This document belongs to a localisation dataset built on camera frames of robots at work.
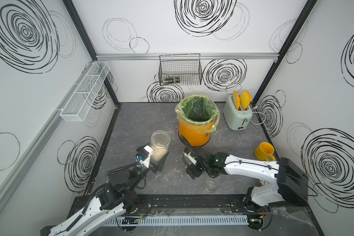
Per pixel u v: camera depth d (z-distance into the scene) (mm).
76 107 711
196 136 874
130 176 475
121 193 508
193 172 709
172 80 874
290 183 413
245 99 953
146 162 542
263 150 867
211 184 815
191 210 728
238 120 941
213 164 605
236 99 937
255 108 1196
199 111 949
